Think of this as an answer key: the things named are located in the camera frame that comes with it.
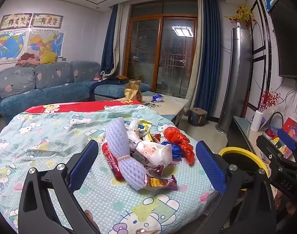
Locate Hello Kitty blanket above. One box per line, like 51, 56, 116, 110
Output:
0, 105, 216, 233

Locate right blue curtain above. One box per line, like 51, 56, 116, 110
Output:
194, 0, 222, 118

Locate yellow pillow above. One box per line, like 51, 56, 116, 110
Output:
40, 50, 58, 64

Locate blue storage stool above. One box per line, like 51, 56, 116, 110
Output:
188, 108, 208, 127

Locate blue curtain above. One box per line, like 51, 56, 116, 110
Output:
194, 0, 222, 118
101, 4, 118, 77

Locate blue candy wrapper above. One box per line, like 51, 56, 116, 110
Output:
152, 94, 163, 103

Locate colourful painting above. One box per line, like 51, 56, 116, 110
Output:
266, 117, 297, 159

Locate framed calligraphy picture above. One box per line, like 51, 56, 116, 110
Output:
0, 13, 63, 31

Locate yellow flower arrangement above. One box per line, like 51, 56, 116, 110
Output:
225, 3, 256, 27

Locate white vase red berries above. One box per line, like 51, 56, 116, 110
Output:
250, 90, 280, 132

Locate blue plastic bag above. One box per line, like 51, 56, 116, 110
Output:
161, 142, 184, 161

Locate yellow rimmed trash bin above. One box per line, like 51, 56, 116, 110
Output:
218, 146, 270, 177

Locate tv console cabinet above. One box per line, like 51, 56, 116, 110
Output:
226, 116, 285, 200

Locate left blue curtain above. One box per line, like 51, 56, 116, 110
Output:
101, 4, 118, 77

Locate world map poster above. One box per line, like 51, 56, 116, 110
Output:
0, 31, 26, 64

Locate pile of clothes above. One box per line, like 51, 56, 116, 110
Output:
16, 53, 40, 67

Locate gold paper bag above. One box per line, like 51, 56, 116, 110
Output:
124, 79, 143, 102

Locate wooden glass sliding door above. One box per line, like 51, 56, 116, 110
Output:
123, 0, 198, 98

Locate purple snack wrapper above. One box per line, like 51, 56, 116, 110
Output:
144, 165, 177, 190

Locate China map poster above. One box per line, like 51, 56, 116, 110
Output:
26, 29, 64, 58

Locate yellow white snack bag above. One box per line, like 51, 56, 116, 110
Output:
129, 119, 153, 142

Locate wall mounted television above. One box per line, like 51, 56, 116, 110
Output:
269, 0, 297, 79

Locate coffee table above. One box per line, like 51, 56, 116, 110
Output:
115, 90, 190, 127

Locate red plastic bag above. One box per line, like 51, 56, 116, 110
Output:
163, 127, 195, 166

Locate silver tower air conditioner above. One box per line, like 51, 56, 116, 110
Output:
215, 27, 252, 134

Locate blue sofa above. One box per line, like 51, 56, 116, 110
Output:
0, 60, 152, 125

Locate white orange plastic bag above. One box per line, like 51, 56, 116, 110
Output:
126, 128, 173, 167

